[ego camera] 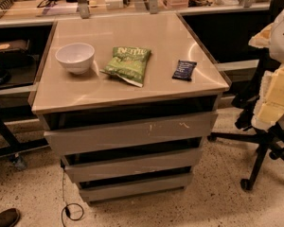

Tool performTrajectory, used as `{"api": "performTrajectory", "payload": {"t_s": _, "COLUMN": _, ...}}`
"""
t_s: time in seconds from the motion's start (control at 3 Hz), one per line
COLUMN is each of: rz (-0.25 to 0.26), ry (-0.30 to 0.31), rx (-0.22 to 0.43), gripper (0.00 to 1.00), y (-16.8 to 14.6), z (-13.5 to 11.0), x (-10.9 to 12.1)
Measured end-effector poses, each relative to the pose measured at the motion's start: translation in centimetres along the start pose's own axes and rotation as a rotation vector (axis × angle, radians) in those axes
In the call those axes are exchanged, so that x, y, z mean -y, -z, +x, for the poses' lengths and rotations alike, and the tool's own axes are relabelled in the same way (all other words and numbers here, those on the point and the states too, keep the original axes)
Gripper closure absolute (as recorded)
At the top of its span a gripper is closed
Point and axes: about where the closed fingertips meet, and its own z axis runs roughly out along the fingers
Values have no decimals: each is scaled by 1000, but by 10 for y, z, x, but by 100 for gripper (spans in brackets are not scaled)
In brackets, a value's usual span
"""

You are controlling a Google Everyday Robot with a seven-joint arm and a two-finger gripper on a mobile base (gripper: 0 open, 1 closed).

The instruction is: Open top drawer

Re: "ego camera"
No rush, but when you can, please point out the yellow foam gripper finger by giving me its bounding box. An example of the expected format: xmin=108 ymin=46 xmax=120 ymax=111
xmin=248 ymin=25 xmax=272 ymax=48
xmin=252 ymin=63 xmax=284 ymax=131

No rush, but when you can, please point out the grey top drawer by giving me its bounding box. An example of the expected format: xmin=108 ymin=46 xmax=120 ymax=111
xmin=44 ymin=112 xmax=218 ymax=155

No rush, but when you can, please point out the grey drawer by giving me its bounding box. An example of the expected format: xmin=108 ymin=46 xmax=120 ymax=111
xmin=64 ymin=137 xmax=202 ymax=183
xmin=80 ymin=166 xmax=193 ymax=202
xmin=44 ymin=112 xmax=218 ymax=155

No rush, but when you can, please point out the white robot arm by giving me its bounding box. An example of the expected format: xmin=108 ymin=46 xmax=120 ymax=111
xmin=249 ymin=9 xmax=284 ymax=131

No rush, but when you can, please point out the beige top drawer cabinet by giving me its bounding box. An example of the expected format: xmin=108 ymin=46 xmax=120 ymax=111
xmin=32 ymin=13 xmax=228 ymax=203

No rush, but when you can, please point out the grey bottom drawer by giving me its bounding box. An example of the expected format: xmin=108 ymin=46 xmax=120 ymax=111
xmin=80 ymin=166 xmax=193 ymax=202

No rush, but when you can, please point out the grey middle drawer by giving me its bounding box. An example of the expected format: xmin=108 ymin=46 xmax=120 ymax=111
xmin=64 ymin=137 xmax=202 ymax=183

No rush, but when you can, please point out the long background workbench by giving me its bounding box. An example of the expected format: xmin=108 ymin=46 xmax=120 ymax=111
xmin=0 ymin=0 xmax=284 ymax=96

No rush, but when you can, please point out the black office chair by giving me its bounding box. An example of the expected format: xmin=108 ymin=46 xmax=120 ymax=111
xmin=207 ymin=0 xmax=284 ymax=190

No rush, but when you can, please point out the dark blue snack packet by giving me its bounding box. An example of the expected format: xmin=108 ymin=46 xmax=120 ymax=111
xmin=172 ymin=60 xmax=197 ymax=81

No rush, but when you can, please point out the green chip bag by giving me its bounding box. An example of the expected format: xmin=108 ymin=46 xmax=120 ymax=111
xmin=101 ymin=46 xmax=151 ymax=87

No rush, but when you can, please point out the white bowl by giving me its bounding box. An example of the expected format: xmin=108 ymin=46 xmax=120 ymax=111
xmin=55 ymin=43 xmax=95 ymax=75

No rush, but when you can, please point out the brown shoe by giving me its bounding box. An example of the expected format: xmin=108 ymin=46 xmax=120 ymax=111
xmin=0 ymin=208 xmax=21 ymax=227

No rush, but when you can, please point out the black cable on floor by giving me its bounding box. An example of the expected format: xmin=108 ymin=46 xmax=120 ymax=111
xmin=60 ymin=161 xmax=85 ymax=227

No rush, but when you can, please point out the black table leg frame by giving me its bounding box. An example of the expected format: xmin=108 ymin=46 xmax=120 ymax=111
xmin=0 ymin=106 xmax=48 ymax=170

